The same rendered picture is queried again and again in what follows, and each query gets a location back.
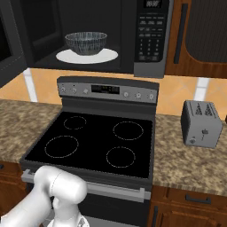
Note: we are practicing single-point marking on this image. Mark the white microwave turntable plate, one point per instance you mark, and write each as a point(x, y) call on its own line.
point(108, 56)

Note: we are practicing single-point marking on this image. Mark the brown wooden drawer front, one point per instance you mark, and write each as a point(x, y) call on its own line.
point(177, 196)
point(11, 173)

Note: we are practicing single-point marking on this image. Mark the black microwave oven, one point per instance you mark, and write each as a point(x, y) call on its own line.
point(147, 35)

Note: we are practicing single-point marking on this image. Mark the black and grey stove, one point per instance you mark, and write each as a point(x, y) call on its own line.
point(97, 142)

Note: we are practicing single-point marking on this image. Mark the black microwave door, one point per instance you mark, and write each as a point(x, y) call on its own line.
point(10, 44)

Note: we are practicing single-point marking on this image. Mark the brown cupboard door dark panel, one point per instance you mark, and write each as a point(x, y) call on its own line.
point(207, 32)

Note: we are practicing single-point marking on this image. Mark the brown wooden cupboard door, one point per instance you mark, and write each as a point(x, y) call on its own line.
point(189, 217)
point(10, 198)

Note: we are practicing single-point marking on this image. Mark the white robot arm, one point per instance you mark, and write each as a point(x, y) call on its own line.
point(60, 184)

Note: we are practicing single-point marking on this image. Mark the grey toaster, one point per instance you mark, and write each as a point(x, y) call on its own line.
point(201, 127)

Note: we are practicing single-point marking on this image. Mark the dark patterned glass bowl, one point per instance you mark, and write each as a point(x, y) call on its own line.
point(85, 43)

